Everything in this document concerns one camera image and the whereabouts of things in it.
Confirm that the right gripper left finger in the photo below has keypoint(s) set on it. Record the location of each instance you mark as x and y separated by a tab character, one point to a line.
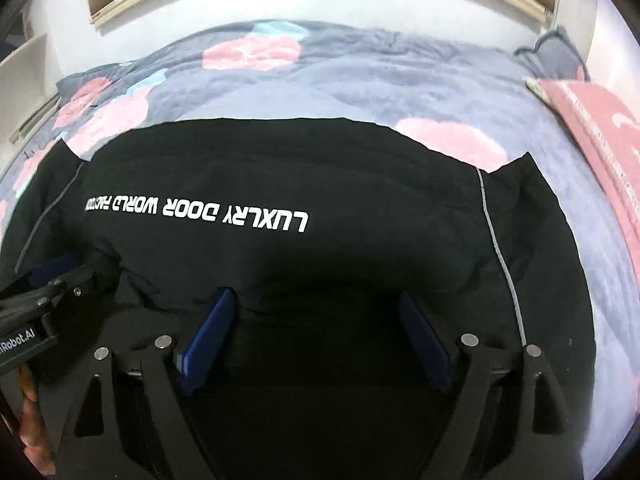
127	421

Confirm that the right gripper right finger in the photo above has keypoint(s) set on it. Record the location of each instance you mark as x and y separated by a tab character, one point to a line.
505	414

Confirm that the black hooded jacket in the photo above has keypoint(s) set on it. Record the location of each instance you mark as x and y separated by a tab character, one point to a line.
320	227

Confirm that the person's left hand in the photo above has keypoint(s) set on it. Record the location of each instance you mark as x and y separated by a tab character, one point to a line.
31	429

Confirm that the white bookshelf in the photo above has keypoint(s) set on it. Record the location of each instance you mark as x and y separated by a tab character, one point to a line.
29	72

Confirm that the pink pillow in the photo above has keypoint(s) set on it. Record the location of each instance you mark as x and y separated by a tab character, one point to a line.
608	135

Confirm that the grey floral bed quilt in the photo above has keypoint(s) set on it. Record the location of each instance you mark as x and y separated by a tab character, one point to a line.
469	102

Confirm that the grey pillow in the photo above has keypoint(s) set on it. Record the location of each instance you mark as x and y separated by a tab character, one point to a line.
554	57

